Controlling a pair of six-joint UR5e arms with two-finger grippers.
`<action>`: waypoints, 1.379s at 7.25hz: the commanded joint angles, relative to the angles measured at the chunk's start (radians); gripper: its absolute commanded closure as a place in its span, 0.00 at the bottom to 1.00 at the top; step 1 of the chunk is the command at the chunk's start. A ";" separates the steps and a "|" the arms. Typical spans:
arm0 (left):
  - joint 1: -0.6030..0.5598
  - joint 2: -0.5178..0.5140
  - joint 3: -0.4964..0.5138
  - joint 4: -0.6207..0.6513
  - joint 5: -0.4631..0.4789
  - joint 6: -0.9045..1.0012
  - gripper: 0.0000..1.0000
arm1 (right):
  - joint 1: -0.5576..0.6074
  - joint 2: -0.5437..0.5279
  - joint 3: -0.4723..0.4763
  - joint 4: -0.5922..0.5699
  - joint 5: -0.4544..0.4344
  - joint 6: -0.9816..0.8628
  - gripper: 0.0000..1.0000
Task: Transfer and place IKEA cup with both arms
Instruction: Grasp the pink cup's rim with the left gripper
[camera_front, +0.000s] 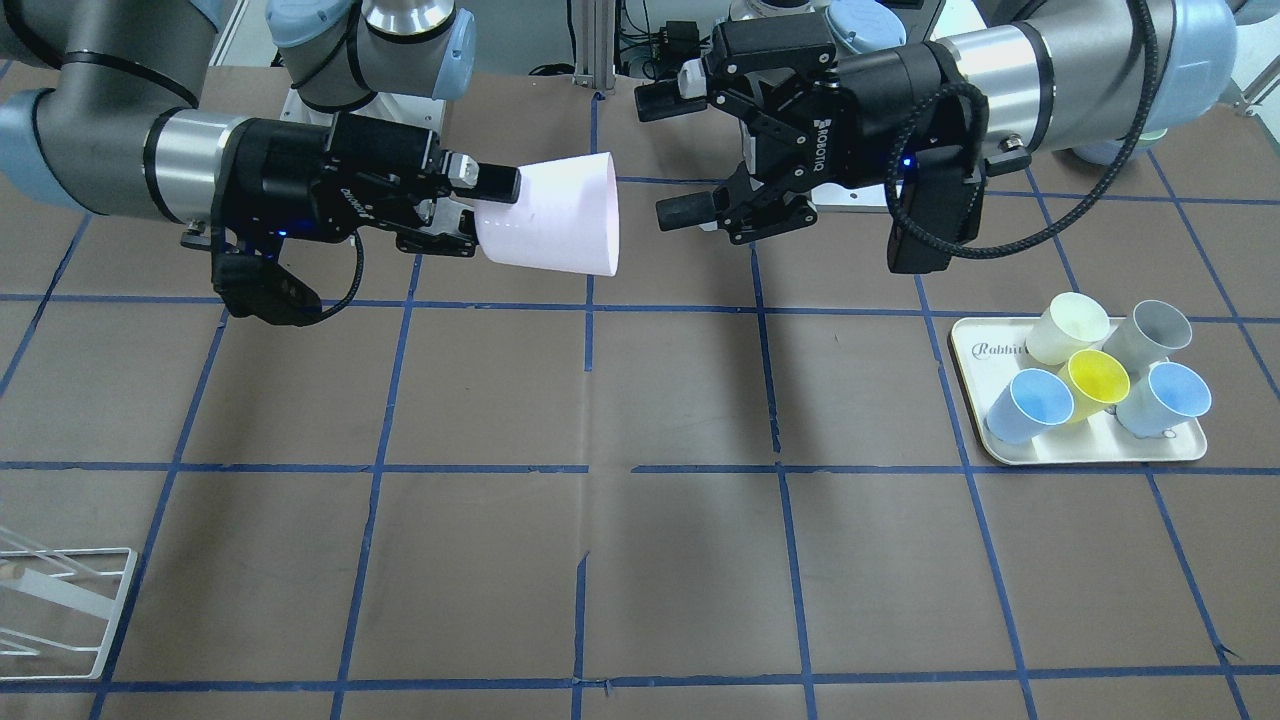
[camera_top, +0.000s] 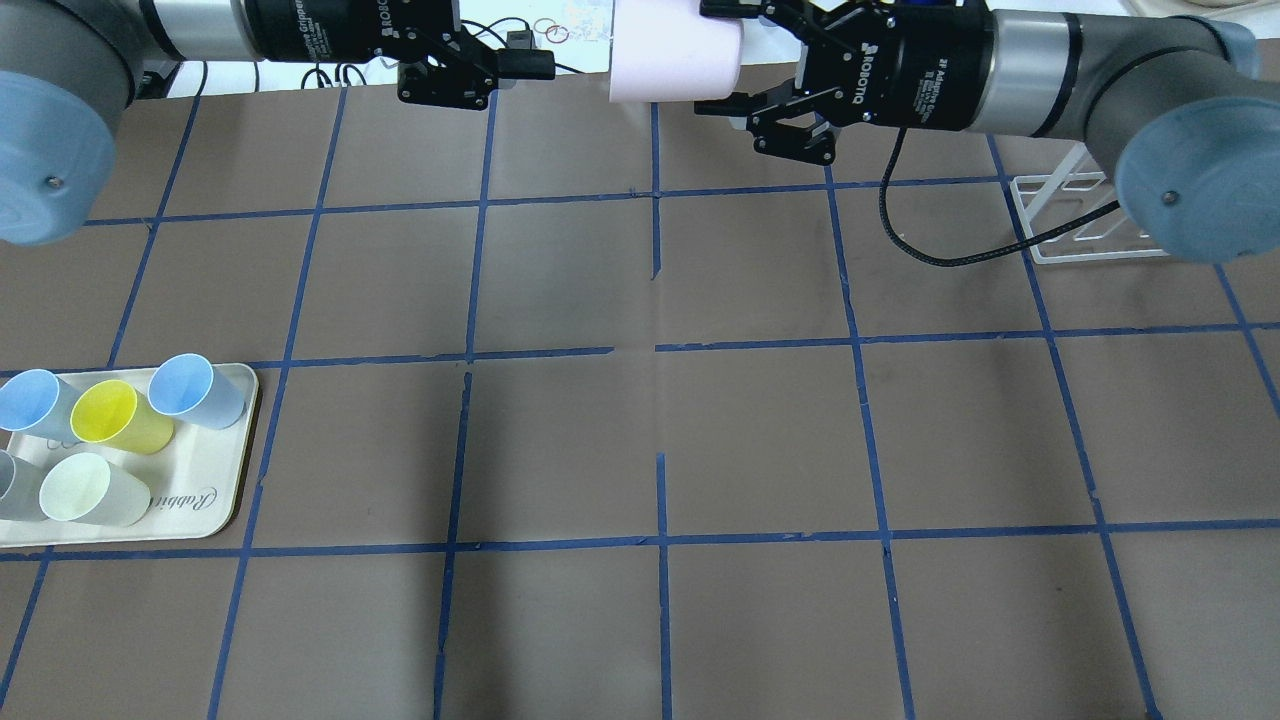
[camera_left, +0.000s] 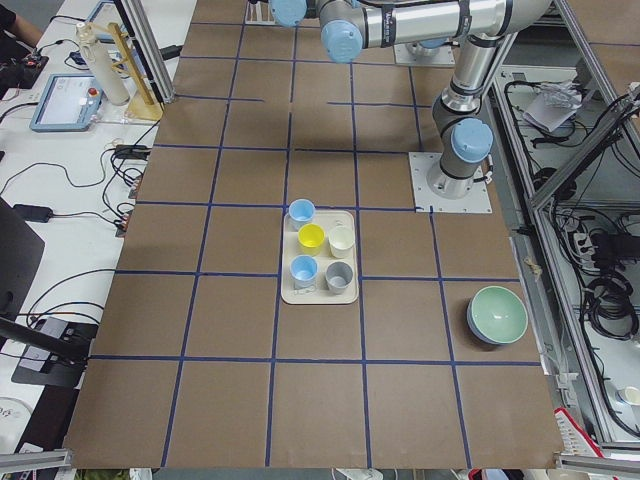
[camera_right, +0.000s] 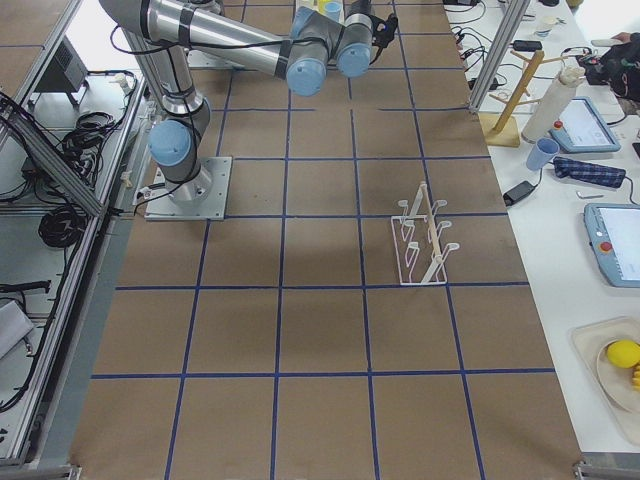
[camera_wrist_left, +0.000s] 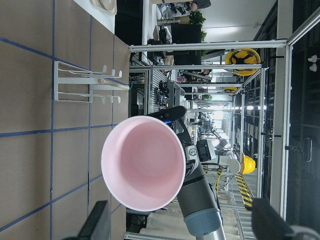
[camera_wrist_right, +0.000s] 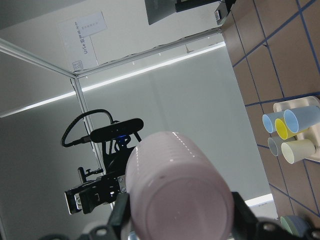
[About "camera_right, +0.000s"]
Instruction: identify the light blue cup right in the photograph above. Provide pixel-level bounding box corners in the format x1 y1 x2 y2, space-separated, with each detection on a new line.
322 1 342 21

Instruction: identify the light blue cup on desk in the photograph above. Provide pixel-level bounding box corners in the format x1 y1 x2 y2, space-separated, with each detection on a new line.
526 138 560 171

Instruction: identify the black power adapter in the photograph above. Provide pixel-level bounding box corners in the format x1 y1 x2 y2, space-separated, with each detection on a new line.
502 181 537 207

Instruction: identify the wooden mug tree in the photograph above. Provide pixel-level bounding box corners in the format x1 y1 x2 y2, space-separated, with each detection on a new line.
479 49 566 148

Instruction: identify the folded dark plaid umbrella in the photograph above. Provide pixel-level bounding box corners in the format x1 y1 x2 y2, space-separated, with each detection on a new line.
553 156 626 189

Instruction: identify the blue teach pendant upper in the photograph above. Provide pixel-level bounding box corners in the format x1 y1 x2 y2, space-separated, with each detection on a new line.
549 96 621 153

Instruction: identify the blue teach pendant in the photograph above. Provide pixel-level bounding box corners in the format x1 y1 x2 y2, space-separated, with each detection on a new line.
583 203 639 288
549 96 621 153

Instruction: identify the blue teach pendant lower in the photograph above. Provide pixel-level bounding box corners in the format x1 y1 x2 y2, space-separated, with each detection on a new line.
583 203 639 288

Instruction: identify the yellow lemon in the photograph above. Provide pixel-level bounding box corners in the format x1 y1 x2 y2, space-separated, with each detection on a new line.
606 339 640 368

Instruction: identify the beige tray with fruit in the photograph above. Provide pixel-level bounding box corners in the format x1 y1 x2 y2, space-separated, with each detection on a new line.
571 316 639 446

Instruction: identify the white wire cup rack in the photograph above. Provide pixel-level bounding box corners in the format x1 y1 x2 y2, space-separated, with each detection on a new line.
390 181 460 286

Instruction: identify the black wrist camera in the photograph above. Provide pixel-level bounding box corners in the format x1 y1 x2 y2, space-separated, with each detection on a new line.
371 13 398 49

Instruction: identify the aluminium frame post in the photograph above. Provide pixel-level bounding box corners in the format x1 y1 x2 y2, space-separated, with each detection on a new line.
469 0 530 113

